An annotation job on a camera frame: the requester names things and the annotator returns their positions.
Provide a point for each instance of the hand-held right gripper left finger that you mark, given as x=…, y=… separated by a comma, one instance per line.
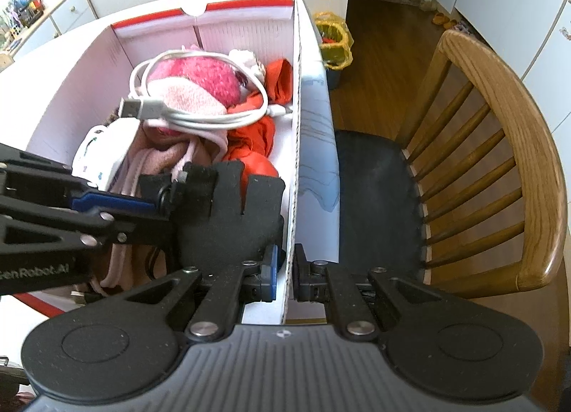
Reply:
x=268, y=278

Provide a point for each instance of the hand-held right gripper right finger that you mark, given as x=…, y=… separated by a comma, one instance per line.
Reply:
x=299, y=271

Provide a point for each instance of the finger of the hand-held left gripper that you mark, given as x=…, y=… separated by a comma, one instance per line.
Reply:
x=134, y=230
x=111, y=203

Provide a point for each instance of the black knit glove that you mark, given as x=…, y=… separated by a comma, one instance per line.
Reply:
x=223, y=220

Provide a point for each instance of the white cardboard box red rim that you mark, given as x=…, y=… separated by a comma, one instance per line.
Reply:
x=58, y=95

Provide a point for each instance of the pink fleece garment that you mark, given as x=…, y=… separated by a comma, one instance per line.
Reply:
x=187, y=97

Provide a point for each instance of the red cloth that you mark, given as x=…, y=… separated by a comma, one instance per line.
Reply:
x=258, y=135

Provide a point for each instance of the pink knit hat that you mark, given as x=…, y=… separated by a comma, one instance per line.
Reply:
x=205, y=77

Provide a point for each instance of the small white plush toy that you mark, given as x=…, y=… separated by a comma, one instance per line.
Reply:
x=245, y=59

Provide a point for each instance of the printed table mat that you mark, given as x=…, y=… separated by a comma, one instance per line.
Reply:
x=319, y=149

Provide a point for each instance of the white drawer unit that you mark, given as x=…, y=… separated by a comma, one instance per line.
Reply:
x=71, y=15

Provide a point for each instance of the dark waste bin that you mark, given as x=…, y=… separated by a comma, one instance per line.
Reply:
x=333, y=78

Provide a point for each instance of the clutter of toys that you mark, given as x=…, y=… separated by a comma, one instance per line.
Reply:
x=26, y=1

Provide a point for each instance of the yellow plastic bag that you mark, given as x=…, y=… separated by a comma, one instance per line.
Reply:
x=343, y=55

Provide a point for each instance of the curved-back wooden chair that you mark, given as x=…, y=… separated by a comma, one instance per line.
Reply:
x=526, y=126

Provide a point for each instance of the brown slipper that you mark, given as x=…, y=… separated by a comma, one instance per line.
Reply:
x=449, y=23
x=439, y=17

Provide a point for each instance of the pet bowl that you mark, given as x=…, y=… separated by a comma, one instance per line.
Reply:
x=428, y=4

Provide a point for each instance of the white sticker-covered cabinet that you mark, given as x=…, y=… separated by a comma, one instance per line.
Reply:
x=557, y=59

